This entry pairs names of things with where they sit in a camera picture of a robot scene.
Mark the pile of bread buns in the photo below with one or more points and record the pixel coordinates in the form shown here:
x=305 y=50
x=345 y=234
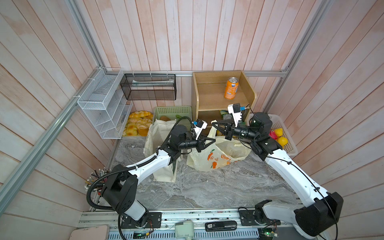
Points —
x=138 y=124

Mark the black mesh wall basket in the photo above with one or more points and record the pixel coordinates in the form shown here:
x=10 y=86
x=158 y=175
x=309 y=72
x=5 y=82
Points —
x=149 y=87

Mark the yellow plastic grocery bag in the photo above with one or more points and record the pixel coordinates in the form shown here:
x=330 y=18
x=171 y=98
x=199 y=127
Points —
x=220 y=154

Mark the white adapter box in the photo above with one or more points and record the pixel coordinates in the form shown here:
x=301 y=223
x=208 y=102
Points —
x=184 y=230

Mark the wooden shelf unit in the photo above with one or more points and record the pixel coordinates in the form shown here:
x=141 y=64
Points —
x=208 y=94

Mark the white wire rack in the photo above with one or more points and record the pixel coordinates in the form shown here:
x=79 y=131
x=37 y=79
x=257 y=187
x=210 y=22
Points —
x=104 y=103

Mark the green snack bag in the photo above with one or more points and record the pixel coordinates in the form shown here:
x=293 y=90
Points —
x=225 y=115

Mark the green plastic basket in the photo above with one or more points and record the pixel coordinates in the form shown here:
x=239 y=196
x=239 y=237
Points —
x=172 y=111

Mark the red dragon fruit toy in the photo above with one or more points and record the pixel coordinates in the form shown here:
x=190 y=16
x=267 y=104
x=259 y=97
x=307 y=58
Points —
x=273 y=135

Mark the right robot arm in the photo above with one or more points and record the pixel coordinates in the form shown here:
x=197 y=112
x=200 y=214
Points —
x=319 y=210

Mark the yellow lemon toy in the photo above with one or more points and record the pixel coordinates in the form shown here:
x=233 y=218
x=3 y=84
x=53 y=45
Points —
x=282 y=141

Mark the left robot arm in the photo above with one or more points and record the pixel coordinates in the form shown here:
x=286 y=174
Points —
x=117 y=190

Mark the brown potato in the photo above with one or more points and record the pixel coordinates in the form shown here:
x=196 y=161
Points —
x=164 y=118

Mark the orange soda can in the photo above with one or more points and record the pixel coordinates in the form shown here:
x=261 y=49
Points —
x=231 y=88

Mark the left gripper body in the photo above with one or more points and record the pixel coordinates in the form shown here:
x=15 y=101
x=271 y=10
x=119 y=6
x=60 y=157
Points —
x=189 y=142

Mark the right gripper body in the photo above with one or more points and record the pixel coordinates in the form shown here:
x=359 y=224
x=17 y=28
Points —
x=244 y=133

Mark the black barcode scanner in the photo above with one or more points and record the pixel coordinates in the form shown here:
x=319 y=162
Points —
x=220 y=226

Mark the white fruit basket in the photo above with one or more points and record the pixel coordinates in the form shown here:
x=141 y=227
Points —
x=288 y=135

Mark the cream canvas tote bag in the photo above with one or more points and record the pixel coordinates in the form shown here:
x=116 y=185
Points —
x=154 y=144

